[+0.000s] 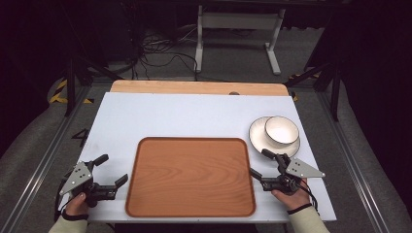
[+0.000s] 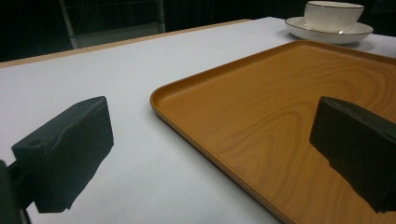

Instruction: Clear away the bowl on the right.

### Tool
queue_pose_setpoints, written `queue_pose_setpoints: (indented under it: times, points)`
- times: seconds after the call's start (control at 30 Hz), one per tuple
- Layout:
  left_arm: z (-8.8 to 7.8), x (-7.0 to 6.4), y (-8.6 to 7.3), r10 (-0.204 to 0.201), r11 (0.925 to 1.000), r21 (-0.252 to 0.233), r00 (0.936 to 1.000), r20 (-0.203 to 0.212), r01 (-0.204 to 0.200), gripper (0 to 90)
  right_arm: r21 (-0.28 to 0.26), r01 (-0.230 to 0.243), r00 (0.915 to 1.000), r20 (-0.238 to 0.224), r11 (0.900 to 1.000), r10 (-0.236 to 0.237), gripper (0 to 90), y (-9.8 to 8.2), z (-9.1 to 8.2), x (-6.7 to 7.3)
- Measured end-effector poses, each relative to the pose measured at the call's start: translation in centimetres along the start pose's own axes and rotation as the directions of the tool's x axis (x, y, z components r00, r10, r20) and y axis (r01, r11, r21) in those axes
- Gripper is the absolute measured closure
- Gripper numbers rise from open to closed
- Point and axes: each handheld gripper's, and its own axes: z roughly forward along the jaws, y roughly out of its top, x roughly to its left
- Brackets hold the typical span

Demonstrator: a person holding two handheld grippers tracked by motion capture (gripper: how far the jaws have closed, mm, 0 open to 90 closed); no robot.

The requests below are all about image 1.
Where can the white plate with dark rim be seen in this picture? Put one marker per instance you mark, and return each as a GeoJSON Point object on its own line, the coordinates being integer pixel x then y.
{"type": "Point", "coordinates": [257, 136]}

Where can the dark curtain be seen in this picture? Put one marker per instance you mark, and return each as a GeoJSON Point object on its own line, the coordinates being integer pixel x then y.
{"type": "Point", "coordinates": [382, 81]}
{"type": "Point", "coordinates": [19, 64]}

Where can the white table board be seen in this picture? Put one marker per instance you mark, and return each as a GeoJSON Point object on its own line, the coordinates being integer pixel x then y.
{"type": "Point", "coordinates": [162, 116]}

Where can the aluminium floor rail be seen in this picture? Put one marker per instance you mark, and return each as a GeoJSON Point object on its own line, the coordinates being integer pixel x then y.
{"type": "Point", "coordinates": [356, 161]}
{"type": "Point", "coordinates": [42, 165]}

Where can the person's right hand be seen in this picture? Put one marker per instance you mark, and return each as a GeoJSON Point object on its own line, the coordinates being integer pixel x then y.
{"type": "Point", "coordinates": [292, 199]}

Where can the yellow black hazard tape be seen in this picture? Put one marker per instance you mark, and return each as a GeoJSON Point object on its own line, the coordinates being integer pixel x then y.
{"type": "Point", "coordinates": [58, 97]}
{"type": "Point", "coordinates": [311, 76]}

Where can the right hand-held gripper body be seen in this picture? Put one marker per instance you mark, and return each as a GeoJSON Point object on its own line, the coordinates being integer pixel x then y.
{"type": "Point", "coordinates": [299, 169]}

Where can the wooden tray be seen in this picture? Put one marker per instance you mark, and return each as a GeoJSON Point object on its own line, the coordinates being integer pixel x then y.
{"type": "Point", "coordinates": [191, 177]}

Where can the white bowl with dark rim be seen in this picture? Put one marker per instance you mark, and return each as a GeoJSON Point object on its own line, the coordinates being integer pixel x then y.
{"type": "Point", "coordinates": [281, 132]}

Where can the black tripod stand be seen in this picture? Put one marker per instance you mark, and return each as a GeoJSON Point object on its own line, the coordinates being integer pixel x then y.
{"type": "Point", "coordinates": [335, 93]}
{"type": "Point", "coordinates": [70, 87]}

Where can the white metal stand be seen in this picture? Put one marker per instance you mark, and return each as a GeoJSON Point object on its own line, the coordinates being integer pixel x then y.
{"type": "Point", "coordinates": [238, 21]}

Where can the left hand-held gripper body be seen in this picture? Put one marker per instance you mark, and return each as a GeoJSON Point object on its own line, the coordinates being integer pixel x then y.
{"type": "Point", "coordinates": [78, 177]}

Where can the person's left hand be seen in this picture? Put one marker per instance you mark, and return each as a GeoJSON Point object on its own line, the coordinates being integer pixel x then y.
{"type": "Point", "coordinates": [77, 204]}

